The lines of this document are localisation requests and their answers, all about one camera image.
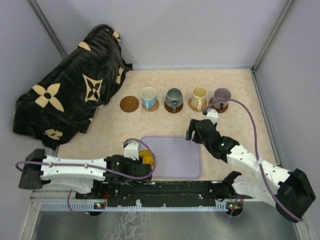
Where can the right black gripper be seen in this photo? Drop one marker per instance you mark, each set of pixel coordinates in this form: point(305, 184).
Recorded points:
point(192, 128)

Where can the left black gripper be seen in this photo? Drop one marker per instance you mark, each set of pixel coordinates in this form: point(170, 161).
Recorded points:
point(136, 162)

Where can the yellow glass mug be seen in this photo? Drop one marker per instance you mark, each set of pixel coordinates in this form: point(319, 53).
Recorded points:
point(147, 157)

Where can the brown wooden coaster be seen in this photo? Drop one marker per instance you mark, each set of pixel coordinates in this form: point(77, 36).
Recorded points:
point(129, 104)
point(220, 110)

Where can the woven rattan coaster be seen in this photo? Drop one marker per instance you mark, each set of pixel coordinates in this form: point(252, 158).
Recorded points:
point(152, 109)
point(191, 105)

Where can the cream ceramic mug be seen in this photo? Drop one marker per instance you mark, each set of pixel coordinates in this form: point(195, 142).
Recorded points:
point(198, 98)

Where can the purple glass mug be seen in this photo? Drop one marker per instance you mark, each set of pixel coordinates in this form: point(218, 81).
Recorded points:
point(220, 97)

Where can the dark wooden coaster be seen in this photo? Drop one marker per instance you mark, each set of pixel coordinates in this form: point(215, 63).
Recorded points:
point(180, 108)

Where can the grey green mug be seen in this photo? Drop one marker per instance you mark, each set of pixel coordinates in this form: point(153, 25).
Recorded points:
point(174, 99)

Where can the white blue mug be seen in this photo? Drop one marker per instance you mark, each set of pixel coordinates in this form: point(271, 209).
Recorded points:
point(149, 97)

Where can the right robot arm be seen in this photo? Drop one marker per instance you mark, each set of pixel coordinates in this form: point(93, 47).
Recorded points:
point(290, 192)

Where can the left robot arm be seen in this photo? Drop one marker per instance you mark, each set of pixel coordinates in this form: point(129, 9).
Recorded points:
point(82, 176)

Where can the lavender plastic tray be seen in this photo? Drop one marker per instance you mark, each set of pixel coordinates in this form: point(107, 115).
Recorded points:
point(176, 158)

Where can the black floral blanket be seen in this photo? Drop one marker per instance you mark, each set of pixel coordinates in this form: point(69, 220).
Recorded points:
point(64, 102)

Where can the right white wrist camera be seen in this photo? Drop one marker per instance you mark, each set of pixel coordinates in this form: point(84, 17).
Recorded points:
point(211, 114)

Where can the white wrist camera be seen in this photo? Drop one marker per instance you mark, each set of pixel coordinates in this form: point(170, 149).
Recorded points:
point(131, 150)
point(211, 114)

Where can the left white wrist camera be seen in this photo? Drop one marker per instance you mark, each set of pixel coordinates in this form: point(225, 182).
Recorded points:
point(131, 150)

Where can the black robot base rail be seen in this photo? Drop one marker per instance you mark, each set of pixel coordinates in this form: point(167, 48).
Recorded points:
point(161, 193)

